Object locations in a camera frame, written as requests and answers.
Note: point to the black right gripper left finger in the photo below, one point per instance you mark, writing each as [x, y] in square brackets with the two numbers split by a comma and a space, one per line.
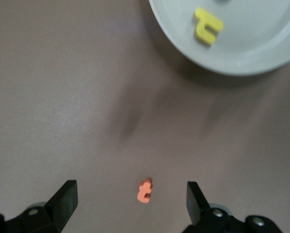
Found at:
[62, 206]

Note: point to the brown table cover sheet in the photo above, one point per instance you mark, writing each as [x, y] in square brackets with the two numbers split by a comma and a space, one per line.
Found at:
[62, 72]

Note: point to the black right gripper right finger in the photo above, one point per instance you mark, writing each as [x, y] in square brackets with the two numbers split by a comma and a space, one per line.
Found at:
[198, 208]

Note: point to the beige round plate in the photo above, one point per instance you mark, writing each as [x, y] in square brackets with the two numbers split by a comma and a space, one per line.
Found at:
[256, 36]

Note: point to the yellow foam letter h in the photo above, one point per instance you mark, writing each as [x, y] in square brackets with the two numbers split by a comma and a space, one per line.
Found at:
[206, 26]

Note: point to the orange foam letter t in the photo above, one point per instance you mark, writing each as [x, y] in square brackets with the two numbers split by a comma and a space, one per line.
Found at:
[143, 194]

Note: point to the blue foam letter o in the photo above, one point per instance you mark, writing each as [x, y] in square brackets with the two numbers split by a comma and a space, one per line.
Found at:
[221, 1]

